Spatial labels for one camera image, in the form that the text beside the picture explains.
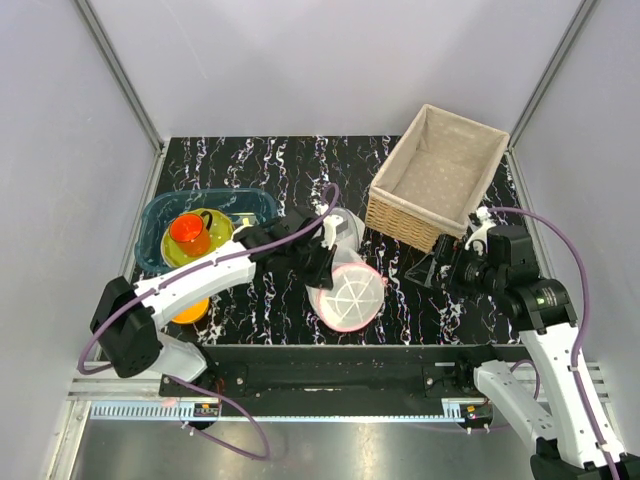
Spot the pink-trimmed mesh laundry bag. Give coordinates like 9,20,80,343
306,248,385,333

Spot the teal plastic tub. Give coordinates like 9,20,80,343
134,188,277,275

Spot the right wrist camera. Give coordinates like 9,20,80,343
465,206,496,255

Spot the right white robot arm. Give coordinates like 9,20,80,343
415,223,639,479

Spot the orange bowl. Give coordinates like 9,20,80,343
172,298,210,325

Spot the grey-trimmed mesh laundry bag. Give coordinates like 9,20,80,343
328,208,365,265

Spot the orange mug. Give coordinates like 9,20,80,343
169,212,213,257

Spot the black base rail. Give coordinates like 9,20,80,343
158,344,531,419

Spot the yellow-green plate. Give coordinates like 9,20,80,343
161,208,234,268

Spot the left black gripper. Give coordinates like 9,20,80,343
287,236,338,290

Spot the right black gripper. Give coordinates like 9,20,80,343
404,232,505,301

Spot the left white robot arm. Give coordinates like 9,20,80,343
90,207,341,396

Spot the wicker basket with liner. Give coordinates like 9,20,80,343
365,104,510,253

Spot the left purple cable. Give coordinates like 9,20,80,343
77,182,342,461

